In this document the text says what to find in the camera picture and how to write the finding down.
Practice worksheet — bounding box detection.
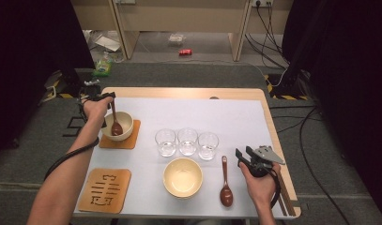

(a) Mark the crumpled clear plastic bag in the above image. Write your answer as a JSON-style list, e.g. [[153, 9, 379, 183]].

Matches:
[[84, 29, 127, 64]]

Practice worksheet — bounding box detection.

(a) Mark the brown wooden spoon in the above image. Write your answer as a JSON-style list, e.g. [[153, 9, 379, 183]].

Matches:
[[109, 97, 124, 137], [220, 156, 234, 208]]

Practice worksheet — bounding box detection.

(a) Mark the black power cable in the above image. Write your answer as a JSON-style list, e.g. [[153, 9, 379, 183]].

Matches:
[[244, 2, 288, 69], [267, 2, 290, 65]]

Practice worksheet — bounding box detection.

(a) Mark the carved wooden coaster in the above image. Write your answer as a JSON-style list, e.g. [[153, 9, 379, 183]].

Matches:
[[78, 168, 132, 215], [99, 119, 142, 150]]

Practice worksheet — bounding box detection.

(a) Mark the beige wooden desk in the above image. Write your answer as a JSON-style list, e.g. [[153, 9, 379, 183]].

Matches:
[[70, 0, 295, 63]]

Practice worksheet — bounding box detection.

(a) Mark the right hand-held gripper cable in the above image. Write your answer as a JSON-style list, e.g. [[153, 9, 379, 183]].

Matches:
[[269, 170, 283, 210]]

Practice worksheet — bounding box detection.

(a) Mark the white plastic container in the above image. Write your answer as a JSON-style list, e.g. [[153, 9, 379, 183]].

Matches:
[[168, 33, 186, 45]]

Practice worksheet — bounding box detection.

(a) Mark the cream bowl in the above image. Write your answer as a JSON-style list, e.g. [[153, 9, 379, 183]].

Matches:
[[101, 111, 135, 143], [162, 157, 205, 200]]

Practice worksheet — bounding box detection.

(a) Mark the bundle of brown chopsticks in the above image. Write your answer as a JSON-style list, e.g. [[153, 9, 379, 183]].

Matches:
[[277, 163, 297, 218]]

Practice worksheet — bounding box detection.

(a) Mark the white paper table mat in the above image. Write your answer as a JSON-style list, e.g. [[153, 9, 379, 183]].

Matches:
[[73, 97, 288, 219]]

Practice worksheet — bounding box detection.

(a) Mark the hand-held gripper cable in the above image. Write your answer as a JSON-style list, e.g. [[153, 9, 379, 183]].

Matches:
[[269, 170, 283, 210], [43, 88, 100, 182]]

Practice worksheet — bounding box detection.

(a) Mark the person's left hand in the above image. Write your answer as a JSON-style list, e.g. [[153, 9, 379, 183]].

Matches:
[[83, 97, 114, 126]]

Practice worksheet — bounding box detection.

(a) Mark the black stand base hazard tape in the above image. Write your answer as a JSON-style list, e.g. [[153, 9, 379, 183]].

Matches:
[[44, 67, 93, 99], [263, 73, 310, 101]]

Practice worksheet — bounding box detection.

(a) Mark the clear drinking glass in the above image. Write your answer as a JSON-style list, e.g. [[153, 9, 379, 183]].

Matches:
[[177, 127, 199, 157], [197, 131, 220, 161], [154, 128, 177, 158]]

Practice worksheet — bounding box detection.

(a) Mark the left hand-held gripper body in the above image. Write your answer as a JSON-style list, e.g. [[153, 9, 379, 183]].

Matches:
[[80, 79, 108, 128]]

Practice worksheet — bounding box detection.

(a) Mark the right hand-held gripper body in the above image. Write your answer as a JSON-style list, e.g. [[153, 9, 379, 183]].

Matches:
[[246, 145, 286, 178]]

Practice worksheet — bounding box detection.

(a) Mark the white cable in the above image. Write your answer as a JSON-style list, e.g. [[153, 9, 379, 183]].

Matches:
[[251, 62, 289, 88]]

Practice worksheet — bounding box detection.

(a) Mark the person's right hand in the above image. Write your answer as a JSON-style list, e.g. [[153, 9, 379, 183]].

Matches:
[[238, 162, 282, 212]]

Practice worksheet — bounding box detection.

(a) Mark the white cord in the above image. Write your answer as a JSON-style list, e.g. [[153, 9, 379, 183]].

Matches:
[[40, 85, 57, 103]]

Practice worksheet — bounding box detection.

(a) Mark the long black floor cable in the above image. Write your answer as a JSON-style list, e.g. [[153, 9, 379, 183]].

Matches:
[[298, 106, 352, 225]]

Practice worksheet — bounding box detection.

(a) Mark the left hand-held gripper cable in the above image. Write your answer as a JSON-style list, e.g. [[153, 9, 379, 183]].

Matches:
[[43, 88, 100, 182]]

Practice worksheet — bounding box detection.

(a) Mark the black curtain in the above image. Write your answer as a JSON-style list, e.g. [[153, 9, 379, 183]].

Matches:
[[282, 0, 382, 223], [0, 0, 96, 163]]

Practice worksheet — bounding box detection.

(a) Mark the green packet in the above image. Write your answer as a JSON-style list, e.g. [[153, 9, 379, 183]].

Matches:
[[92, 59, 113, 78]]

